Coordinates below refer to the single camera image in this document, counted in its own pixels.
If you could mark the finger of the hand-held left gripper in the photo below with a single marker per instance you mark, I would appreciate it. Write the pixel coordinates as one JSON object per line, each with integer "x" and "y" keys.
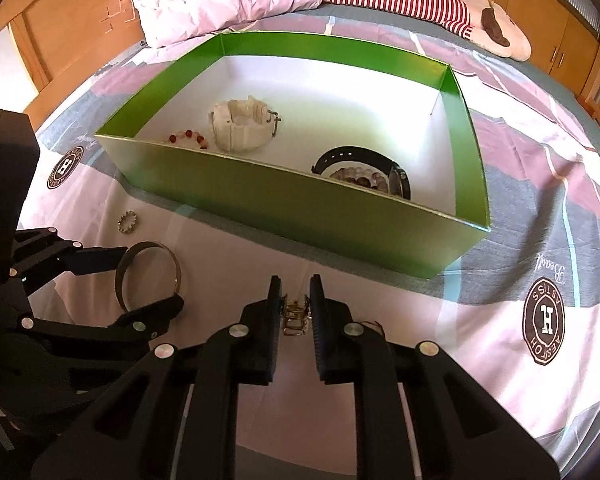
{"x": 95, "y": 260}
{"x": 155, "y": 312}

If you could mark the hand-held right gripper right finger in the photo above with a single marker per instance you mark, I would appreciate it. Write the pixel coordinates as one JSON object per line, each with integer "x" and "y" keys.
{"x": 320, "y": 330}

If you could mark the green cardboard box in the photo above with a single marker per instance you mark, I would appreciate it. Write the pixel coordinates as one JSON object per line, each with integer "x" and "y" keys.
{"x": 280, "y": 200}

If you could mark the black wristwatch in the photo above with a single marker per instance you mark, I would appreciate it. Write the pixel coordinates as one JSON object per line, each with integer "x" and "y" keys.
{"x": 345, "y": 151}

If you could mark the cream plastic wristwatch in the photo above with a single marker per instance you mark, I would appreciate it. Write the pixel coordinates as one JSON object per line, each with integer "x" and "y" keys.
{"x": 240, "y": 130}

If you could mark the gold metal ornament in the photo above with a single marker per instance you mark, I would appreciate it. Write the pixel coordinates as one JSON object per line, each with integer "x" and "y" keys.
{"x": 295, "y": 310}

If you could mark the printed bed sheet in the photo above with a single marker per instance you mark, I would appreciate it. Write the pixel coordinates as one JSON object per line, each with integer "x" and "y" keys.
{"x": 505, "y": 220}

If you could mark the silver metal bangle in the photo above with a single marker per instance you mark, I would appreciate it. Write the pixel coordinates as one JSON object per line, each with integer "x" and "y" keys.
{"x": 178, "y": 277}

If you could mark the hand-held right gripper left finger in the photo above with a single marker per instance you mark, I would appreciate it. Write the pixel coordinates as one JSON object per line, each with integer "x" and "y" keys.
{"x": 272, "y": 330}

